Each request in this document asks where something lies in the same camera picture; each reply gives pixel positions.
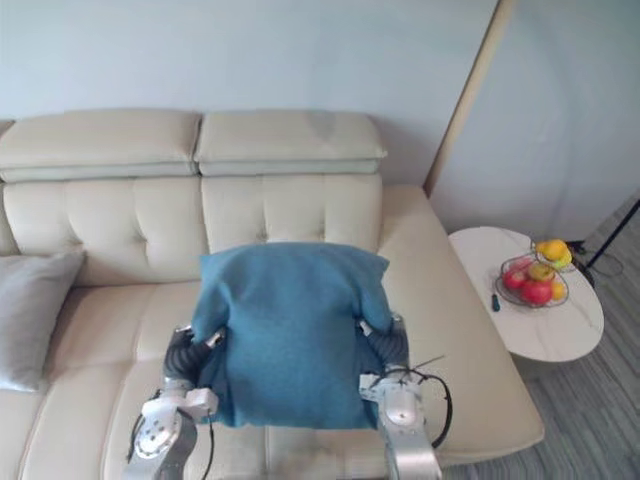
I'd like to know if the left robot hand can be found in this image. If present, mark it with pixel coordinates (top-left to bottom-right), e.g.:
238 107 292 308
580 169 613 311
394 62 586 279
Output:
163 322 227 390

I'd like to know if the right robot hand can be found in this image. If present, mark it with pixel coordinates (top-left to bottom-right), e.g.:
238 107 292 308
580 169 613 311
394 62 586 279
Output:
356 309 410 375

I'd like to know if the blue fabric cushion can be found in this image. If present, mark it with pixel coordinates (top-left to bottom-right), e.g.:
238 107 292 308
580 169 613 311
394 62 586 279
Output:
191 241 393 431

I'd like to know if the cream leather sofa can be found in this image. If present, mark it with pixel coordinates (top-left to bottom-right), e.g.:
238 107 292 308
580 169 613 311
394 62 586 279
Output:
0 108 546 480

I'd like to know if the white marble side table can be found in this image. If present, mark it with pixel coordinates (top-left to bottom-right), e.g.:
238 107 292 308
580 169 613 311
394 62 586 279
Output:
448 227 606 362

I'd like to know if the grey fabric cushion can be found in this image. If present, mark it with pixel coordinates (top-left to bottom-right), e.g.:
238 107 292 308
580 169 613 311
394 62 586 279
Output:
0 249 88 393

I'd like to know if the cream sofa headrest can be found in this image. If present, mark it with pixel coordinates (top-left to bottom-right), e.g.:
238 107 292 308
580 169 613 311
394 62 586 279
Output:
193 110 389 178
0 109 204 184

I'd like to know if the black floor lamp stand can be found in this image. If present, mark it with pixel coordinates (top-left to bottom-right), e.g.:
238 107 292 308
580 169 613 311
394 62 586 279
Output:
574 197 640 289

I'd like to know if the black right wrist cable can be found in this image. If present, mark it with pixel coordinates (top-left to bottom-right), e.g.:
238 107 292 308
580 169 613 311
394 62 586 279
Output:
408 355 459 447

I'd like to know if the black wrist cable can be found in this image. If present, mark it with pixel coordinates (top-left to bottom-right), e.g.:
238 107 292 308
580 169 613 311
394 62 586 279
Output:
127 412 217 480
408 355 459 447

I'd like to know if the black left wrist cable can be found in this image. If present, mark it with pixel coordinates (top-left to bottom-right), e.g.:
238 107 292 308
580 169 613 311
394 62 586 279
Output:
127 412 217 480

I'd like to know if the black wire fruit basket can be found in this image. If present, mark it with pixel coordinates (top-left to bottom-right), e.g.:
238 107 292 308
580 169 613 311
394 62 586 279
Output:
499 238 579 309

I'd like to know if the beige wall trim strip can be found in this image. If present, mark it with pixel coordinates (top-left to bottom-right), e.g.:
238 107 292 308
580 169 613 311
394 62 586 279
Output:
422 0 517 195

